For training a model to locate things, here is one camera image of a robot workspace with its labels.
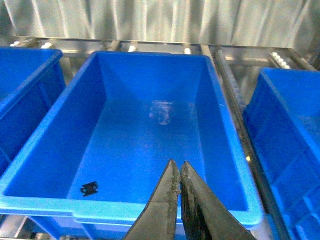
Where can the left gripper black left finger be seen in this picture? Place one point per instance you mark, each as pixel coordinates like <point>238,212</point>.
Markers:
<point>158,219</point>

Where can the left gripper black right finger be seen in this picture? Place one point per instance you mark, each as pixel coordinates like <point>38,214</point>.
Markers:
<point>203,215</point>

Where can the small black plastic clip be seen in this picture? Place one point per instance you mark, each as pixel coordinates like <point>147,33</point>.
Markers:
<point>89,189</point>

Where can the blue middle plastic bin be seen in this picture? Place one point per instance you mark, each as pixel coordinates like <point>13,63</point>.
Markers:
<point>118,123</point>

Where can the blue plastic bin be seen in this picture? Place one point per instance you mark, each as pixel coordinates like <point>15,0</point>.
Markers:
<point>118,123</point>
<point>31,80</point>
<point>283,123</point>

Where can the blue right plastic bin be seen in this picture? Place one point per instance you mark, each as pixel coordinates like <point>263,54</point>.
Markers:
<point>283,123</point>

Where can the blue left plastic bin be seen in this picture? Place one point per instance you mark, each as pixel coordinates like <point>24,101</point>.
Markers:
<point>31,80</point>

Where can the metal roller rack frame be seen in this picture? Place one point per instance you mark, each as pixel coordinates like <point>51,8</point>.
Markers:
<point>237,70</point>

